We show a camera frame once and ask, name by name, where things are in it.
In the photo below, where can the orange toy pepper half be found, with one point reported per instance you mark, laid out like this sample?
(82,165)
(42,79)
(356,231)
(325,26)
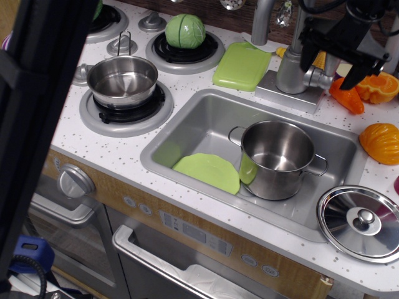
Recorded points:
(378,89)

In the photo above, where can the yellow toy corn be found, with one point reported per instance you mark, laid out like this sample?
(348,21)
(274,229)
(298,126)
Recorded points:
(319,61)

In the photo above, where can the grey sink basin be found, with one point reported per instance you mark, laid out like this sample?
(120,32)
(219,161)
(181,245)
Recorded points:
(213,122)

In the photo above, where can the rear left stove burner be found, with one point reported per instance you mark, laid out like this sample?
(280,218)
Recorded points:
(109,23)

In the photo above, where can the steel pot lid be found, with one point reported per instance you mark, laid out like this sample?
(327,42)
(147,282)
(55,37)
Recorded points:
(360,222)

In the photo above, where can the silver dishwasher door handle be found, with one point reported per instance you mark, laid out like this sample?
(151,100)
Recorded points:
(155,278)

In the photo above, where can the silver oven dial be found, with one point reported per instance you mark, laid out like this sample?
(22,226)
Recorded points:
(73,182)

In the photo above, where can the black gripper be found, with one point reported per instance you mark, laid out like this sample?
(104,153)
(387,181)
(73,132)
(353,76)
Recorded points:
(346,39)

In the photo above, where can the orange toy carrot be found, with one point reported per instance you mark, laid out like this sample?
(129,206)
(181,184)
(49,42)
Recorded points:
(349,99)

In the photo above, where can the green cutting board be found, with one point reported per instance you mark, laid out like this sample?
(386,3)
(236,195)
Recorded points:
(242,67)

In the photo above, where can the large steel pot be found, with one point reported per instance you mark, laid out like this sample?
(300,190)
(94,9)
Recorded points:
(275,157)

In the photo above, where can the grey control panel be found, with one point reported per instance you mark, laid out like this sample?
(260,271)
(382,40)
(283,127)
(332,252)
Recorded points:
(195,233)

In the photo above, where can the black foreground frame post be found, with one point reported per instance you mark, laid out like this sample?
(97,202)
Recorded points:
(36,73)

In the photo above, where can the grey stove knob rear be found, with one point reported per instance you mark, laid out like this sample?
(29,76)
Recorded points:
(152,23)

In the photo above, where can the green plastic plate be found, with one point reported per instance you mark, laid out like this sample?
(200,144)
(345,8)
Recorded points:
(210,169)

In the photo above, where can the rear right stove burner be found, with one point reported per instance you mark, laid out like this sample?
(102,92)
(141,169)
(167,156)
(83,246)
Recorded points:
(178,61)

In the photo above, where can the grey stove knob middle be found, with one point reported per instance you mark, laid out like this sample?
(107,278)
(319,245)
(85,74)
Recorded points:
(123,45)

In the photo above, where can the front stove burner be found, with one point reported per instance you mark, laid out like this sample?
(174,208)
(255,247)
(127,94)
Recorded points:
(128,122)

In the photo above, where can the blue clamp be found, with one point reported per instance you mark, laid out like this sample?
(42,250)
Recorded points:
(32,248)

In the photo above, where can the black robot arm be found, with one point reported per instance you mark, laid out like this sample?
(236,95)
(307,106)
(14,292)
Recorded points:
(369,12)

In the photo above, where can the silver faucet base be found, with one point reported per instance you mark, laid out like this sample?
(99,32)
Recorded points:
(286,86)

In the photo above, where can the small steel saucepan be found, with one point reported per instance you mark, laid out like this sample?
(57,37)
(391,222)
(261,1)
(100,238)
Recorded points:
(122,82)

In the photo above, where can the purple striped toy onion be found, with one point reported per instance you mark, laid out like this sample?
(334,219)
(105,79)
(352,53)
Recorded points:
(6,41)

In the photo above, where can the green toy cabbage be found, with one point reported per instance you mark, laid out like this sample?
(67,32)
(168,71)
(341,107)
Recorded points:
(185,31)

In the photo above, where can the silver oven door handle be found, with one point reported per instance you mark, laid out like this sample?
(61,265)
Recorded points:
(74,213)

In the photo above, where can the silver faucet lever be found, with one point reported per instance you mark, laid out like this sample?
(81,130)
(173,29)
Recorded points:
(316,77)

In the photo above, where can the silver faucet spout pipe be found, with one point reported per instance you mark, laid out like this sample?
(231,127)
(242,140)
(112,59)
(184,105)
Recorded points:
(261,21)

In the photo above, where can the stove burner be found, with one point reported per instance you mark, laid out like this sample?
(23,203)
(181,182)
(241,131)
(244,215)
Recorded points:
(109,23)
(178,61)
(128,122)

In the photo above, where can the green toy lettuce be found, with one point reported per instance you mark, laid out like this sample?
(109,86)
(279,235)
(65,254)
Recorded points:
(98,10)

